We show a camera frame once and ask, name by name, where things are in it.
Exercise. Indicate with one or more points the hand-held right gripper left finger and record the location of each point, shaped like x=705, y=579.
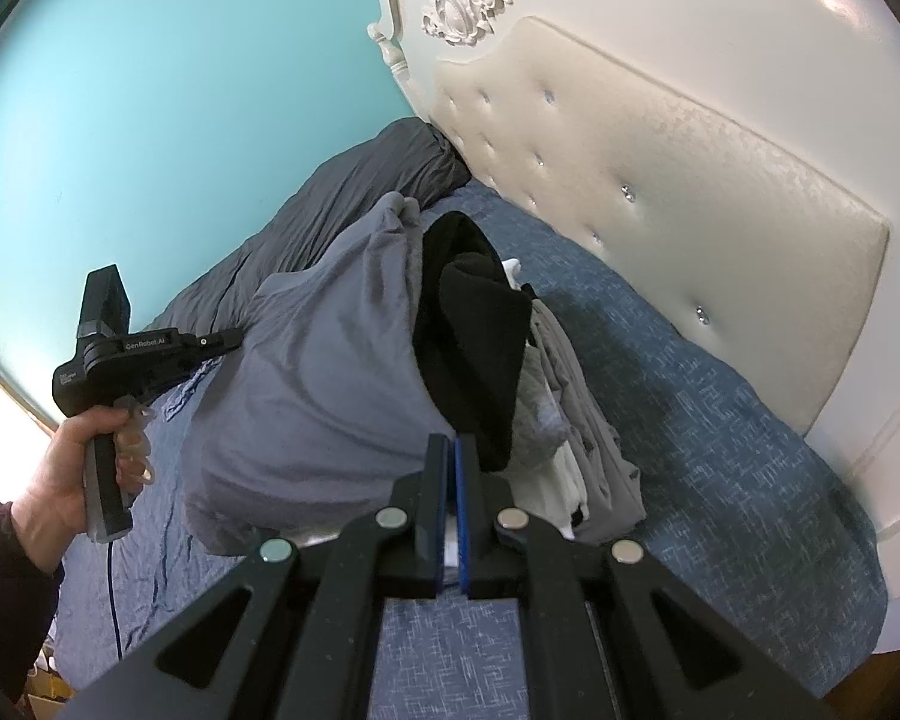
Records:
x=441, y=525

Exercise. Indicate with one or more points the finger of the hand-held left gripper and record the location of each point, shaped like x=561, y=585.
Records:
x=217, y=341

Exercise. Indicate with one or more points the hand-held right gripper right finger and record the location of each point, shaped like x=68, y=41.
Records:
x=463, y=525

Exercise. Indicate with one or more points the person's left forearm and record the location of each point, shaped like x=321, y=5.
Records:
x=7, y=615

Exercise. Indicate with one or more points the person's left hand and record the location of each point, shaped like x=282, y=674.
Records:
x=52, y=502

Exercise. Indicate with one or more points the grey-blue pillow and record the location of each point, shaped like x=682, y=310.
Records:
x=315, y=375

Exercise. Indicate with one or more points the white garment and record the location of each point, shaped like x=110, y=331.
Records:
x=562, y=487

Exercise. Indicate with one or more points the light grey sock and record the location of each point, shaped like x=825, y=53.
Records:
x=540, y=420

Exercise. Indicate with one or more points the grey folded garment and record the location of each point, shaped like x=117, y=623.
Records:
x=577, y=405

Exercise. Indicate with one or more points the dark grey duvet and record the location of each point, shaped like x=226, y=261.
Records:
x=330, y=195

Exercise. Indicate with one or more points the black garment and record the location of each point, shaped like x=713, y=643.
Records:
x=472, y=330

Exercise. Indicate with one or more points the blue patterned bedspread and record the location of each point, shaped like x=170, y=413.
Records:
x=720, y=427

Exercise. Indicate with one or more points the cardboard box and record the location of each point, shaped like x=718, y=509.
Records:
x=49, y=690

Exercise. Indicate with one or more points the cream tufted headboard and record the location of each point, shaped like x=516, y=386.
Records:
x=682, y=165

